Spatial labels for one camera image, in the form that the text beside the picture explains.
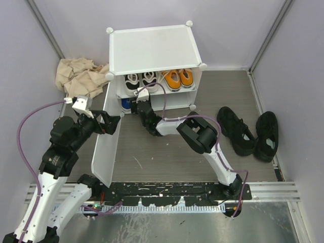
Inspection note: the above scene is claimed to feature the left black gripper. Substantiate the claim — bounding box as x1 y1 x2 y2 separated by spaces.
72 109 120 150

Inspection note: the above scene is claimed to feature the aluminium corner post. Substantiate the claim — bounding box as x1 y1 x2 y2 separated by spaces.
25 0 65 59
248 0 295 74

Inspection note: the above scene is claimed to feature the orange sneaker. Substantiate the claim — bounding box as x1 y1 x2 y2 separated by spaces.
178 68 193 88
161 69 181 92

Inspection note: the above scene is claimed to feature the black white sneaker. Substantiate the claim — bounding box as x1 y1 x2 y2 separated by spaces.
125 73 140 96
142 72 158 93

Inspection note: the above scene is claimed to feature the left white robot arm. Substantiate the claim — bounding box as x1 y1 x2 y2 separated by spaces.
3 111 120 242

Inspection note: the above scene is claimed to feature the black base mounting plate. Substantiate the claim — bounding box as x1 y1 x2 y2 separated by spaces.
92 182 239 207

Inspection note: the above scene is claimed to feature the black shoe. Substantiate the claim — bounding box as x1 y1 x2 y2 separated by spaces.
216 106 257 156
254 111 278 163

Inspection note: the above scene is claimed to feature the left aluminium corner post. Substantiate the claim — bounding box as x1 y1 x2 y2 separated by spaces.
25 0 65 59

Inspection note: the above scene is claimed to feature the white plastic shoe cabinet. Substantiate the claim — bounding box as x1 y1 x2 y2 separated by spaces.
103 20 207 114

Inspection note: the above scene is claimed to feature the blue sneaker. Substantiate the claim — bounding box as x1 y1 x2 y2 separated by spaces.
121 98 132 113

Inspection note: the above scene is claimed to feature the right aluminium corner post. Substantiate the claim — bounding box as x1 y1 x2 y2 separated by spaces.
248 0 295 74

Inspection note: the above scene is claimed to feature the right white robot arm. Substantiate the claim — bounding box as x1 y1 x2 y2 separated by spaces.
130 98 244 199

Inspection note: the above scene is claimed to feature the beige crumpled cloth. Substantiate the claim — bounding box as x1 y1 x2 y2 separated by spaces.
55 58 109 98

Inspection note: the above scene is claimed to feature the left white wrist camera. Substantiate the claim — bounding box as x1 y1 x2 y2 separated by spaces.
72 95 94 118

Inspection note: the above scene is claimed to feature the white slotted cable duct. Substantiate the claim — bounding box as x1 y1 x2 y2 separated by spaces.
75 202 226 214

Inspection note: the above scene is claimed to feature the white cabinet door panel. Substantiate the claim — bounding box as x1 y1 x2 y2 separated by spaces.
90 112 125 188

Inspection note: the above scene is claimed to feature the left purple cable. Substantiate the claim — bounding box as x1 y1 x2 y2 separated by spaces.
16 98 74 242

